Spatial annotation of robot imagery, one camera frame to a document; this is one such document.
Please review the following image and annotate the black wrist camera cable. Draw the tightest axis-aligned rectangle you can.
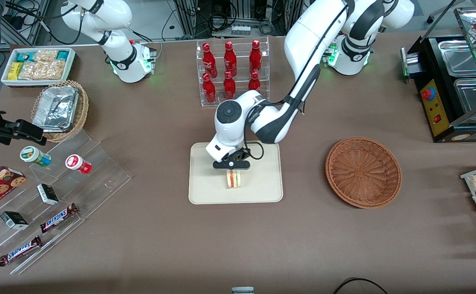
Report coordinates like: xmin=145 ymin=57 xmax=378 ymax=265
xmin=243 ymin=130 xmax=265 ymax=161

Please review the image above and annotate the red lid snack cup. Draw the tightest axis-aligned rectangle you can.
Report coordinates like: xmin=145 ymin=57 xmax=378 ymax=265
xmin=65 ymin=154 xmax=92 ymax=175

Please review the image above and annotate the beige rectangular tray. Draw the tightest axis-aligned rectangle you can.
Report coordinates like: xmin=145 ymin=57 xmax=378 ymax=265
xmin=188 ymin=140 xmax=284 ymax=205

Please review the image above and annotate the triangular sandwich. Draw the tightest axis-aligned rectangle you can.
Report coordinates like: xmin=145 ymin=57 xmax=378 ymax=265
xmin=226 ymin=169 xmax=244 ymax=189

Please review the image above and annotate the clear acrylic stepped display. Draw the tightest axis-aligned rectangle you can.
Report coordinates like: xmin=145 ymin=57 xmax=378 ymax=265
xmin=0 ymin=129 xmax=132 ymax=275

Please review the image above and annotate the clear acrylic bottle rack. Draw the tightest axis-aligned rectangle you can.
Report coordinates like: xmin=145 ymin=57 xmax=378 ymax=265
xmin=196 ymin=36 xmax=270 ymax=107

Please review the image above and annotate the yellow snack packet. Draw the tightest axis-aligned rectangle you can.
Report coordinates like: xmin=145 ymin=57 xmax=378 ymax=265
xmin=8 ymin=62 xmax=23 ymax=81

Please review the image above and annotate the black food warmer machine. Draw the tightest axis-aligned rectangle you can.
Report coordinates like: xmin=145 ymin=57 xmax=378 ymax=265
xmin=400 ymin=34 xmax=476 ymax=143

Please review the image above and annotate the green lid snack cup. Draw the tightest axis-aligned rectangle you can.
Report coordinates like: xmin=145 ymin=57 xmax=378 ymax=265
xmin=20 ymin=145 xmax=52 ymax=167

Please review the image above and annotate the white plastic snack bin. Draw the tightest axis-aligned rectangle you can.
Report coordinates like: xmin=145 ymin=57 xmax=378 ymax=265
xmin=1 ymin=47 xmax=76 ymax=87

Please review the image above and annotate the small black carton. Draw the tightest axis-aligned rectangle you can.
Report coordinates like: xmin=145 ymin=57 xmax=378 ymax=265
xmin=0 ymin=211 xmax=29 ymax=230
xmin=36 ymin=183 xmax=60 ymax=206

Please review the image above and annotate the light tan wicker basket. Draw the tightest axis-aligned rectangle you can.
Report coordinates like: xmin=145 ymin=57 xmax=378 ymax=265
xmin=30 ymin=80 xmax=89 ymax=143

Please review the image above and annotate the large clear cracker bag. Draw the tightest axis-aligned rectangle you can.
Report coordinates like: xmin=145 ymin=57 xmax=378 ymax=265
xmin=19 ymin=60 xmax=67 ymax=80

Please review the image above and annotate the black looped cable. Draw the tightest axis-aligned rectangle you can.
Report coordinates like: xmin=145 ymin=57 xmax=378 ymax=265
xmin=333 ymin=277 xmax=390 ymax=294

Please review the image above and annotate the small clear cracker bag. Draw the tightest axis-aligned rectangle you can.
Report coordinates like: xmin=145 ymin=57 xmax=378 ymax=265
xmin=33 ymin=49 xmax=59 ymax=63

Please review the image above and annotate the snickers chocolate bar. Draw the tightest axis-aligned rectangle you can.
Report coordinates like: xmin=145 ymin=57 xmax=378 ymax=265
xmin=0 ymin=235 xmax=42 ymax=267
xmin=39 ymin=203 xmax=79 ymax=234

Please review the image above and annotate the aluminium foil tray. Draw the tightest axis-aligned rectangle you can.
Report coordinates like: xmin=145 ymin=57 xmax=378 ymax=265
xmin=32 ymin=85 xmax=79 ymax=132

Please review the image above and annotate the white power strip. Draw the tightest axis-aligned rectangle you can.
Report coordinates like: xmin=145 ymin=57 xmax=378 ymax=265
xmin=230 ymin=24 xmax=252 ymax=37

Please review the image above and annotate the brown wicker basket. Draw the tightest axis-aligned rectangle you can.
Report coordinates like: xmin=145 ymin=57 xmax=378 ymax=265
xmin=325 ymin=136 xmax=402 ymax=209

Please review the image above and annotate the red cola bottle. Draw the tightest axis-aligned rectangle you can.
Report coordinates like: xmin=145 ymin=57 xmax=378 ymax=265
xmin=224 ymin=41 xmax=238 ymax=77
xmin=202 ymin=73 xmax=217 ymax=104
xmin=249 ymin=40 xmax=263 ymax=75
xmin=223 ymin=71 xmax=237 ymax=100
xmin=248 ymin=71 xmax=261 ymax=93
xmin=202 ymin=42 xmax=218 ymax=79

